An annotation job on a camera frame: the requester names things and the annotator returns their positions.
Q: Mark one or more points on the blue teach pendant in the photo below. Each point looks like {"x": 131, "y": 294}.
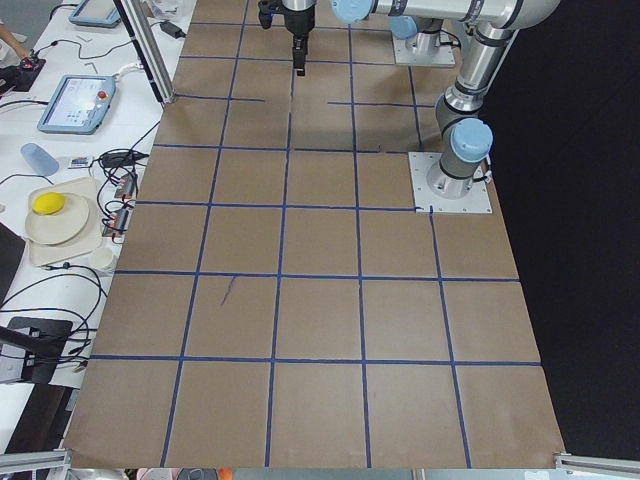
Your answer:
{"x": 79, "y": 105}
{"x": 95, "y": 13}

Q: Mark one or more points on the beige tray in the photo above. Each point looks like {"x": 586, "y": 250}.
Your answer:
{"x": 87, "y": 240}

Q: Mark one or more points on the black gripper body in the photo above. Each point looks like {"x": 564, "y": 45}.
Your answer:
{"x": 299, "y": 21}

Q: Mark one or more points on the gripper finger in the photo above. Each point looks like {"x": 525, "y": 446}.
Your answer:
{"x": 298, "y": 55}
{"x": 305, "y": 47}

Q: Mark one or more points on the beige plate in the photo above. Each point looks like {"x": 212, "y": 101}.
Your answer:
{"x": 59, "y": 227}

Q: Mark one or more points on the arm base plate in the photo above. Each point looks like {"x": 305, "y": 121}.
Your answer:
{"x": 435, "y": 192}
{"x": 444, "y": 58}

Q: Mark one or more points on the blue plastic cup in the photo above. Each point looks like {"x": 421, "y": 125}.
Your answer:
{"x": 42, "y": 162}

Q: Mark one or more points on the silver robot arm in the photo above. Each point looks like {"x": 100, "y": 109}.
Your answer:
{"x": 415, "y": 30}
{"x": 467, "y": 140}

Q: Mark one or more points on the black power adapter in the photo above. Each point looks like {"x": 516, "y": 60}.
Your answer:
{"x": 172, "y": 30}

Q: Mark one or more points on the yellow lemon toy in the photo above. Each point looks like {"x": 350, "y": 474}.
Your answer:
{"x": 48, "y": 203}

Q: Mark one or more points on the black camera stand base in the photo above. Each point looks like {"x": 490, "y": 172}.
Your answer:
{"x": 31, "y": 349}

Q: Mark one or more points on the white paper cup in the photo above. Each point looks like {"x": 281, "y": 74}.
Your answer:
{"x": 103, "y": 260}

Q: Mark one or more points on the aluminium frame post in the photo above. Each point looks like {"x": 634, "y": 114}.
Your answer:
{"x": 140, "y": 33}

